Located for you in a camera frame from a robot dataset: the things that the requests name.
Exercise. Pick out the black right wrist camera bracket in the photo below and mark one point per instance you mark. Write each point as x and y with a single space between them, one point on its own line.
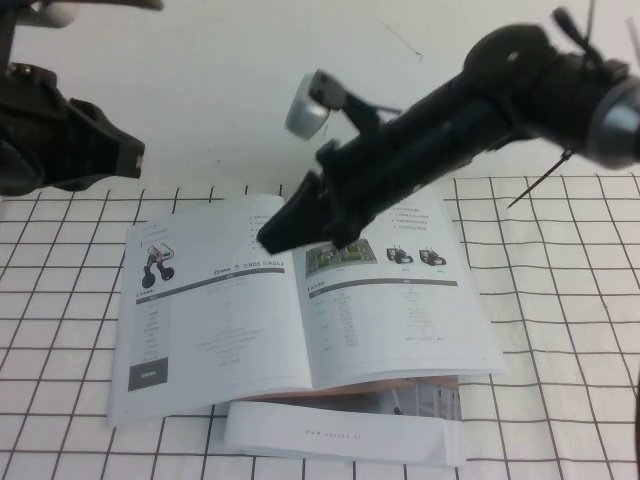
357 112

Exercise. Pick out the black zip tie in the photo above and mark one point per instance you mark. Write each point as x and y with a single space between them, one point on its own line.
559 162

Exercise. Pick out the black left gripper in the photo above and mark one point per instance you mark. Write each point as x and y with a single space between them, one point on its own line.
35 135

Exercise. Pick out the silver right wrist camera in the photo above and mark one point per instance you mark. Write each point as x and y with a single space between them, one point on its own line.
305 117

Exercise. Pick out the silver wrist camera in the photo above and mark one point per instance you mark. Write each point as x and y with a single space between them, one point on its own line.
50 15
305 117

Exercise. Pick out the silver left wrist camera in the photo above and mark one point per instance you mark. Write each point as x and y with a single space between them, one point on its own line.
50 15

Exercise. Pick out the white product manual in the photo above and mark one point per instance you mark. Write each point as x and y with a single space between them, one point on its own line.
225 325

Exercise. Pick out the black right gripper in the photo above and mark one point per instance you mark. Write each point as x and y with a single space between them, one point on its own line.
395 160

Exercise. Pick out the white black-grid tablecloth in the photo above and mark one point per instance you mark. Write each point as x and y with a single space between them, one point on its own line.
560 325

